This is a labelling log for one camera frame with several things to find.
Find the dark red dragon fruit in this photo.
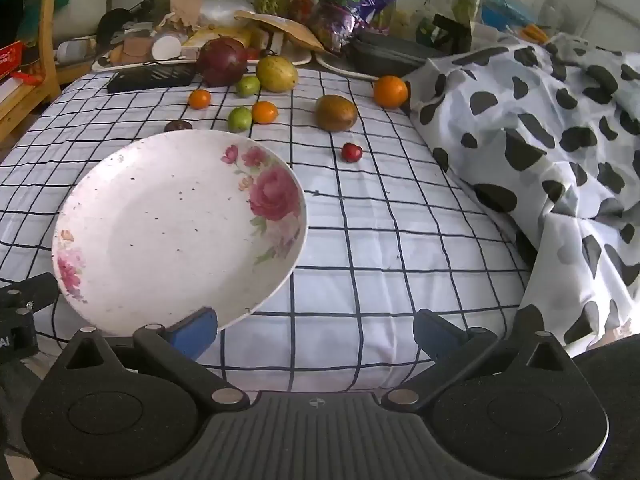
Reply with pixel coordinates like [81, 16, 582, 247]
[196, 37, 249, 87]

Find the large orange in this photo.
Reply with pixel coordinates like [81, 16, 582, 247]
[373, 75, 409, 109]

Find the wooden chair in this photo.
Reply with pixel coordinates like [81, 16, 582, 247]
[0, 0, 66, 136]

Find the white capped jar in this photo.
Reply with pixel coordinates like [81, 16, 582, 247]
[150, 32, 183, 59]

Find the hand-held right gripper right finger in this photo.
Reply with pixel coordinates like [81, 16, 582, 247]
[382, 308, 578, 405]

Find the cow print blanket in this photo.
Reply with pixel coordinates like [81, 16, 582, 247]
[402, 32, 640, 348]

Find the black ribbed box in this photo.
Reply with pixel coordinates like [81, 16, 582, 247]
[106, 62, 197, 94]

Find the brown-green mango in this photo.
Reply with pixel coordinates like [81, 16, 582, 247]
[315, 95, 358, 132]

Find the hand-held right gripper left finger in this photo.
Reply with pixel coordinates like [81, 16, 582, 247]
[62, 307, 251, 412]

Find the brown leather pouch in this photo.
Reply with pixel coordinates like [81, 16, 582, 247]
[122, 35, 153, 57]

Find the white floral plate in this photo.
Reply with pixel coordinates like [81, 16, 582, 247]
[51, 129, 309, 337]

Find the white checkered bed sheet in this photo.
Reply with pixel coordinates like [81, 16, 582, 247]
[0, 67, 541, 393]

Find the small brown paper bag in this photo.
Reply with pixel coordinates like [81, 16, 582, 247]
[167, 0, 203, 28]

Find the white plastic bag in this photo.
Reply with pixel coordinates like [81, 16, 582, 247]
[200, 0, 256, 28]

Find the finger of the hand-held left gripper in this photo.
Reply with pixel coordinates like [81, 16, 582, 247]
[0, 272, 58, 313]

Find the white cylinder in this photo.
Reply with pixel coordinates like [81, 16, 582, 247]
[56, 39, 96, 63]

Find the yellow mango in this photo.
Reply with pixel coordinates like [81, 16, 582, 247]
[256, 56, 299, 93]

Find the purple foil bag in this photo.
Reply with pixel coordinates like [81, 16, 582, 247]
[306, 0, 403, 53]

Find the yellow box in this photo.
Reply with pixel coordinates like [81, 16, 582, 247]
[190, 27, 251, 48]

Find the black round object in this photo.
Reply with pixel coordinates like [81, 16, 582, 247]
[97, 8, 133, 46]

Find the brown paper envelope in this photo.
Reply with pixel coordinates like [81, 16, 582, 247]
[235, 10, 326, 52]

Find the blue plastic bag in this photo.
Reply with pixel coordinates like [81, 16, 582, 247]
[480, 0, 536, 26]

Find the grey zip case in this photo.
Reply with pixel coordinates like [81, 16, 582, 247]
[347, 30, 446, 77]

